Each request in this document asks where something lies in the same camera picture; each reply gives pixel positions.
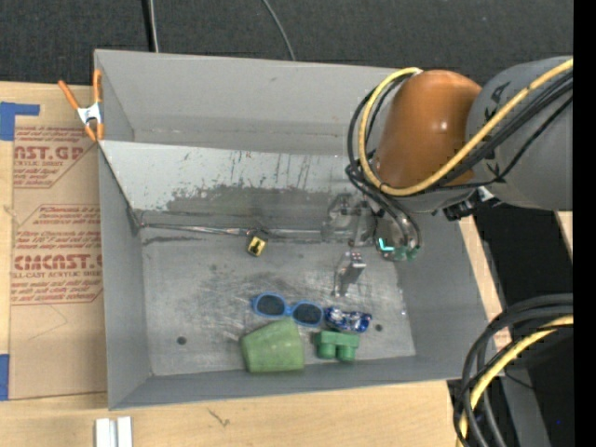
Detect blue sunglasses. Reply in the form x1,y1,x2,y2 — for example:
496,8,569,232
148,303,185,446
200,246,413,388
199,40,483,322
251,291,325,328

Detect small yellow and black box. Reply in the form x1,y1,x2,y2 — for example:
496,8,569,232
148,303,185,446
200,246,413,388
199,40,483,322
245,234,269,257

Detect blue and white crumpled packet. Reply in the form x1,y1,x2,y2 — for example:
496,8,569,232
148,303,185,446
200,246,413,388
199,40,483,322
323,305,373,334

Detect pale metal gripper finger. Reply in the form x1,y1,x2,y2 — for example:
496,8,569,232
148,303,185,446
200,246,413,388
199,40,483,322
347,250,368,281
332,254,354,298

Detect grey metal bin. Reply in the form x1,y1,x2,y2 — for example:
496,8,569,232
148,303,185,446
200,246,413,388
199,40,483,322
92,47,507,412

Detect green toy block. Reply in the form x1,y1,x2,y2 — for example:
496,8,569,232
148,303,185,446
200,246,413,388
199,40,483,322
312,329,361,363

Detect brown cardboard board red print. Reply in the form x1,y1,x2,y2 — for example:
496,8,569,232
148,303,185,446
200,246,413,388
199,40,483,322
0,80,110,401

